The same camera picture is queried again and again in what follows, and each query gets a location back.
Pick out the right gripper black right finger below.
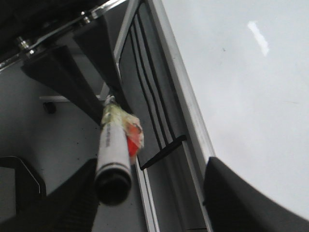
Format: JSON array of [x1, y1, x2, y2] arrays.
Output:
[[203, 157, 309, 232]]

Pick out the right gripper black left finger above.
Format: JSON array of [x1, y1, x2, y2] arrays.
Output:
[[0, 159, 99, 232]]

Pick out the white whiteboard marker pen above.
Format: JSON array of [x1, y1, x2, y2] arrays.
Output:
[[95, 95, 132, 206]]

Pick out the red round magnet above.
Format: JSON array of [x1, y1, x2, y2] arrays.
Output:
[[123, 115, 144, 165]]

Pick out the black caster wheel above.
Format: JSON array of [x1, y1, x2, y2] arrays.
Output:
[[43, 102, 56, 114]]

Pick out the grey fabric pouch black stripes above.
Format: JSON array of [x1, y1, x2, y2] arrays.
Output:
[[118, 0, 186, 169]]

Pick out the white metal stand frame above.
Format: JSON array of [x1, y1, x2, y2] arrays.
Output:
[[40, 0, 211, 232]]

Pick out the white whiteboard with metal frame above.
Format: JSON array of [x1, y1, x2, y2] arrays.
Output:
[[144, 0, 309, 232]]

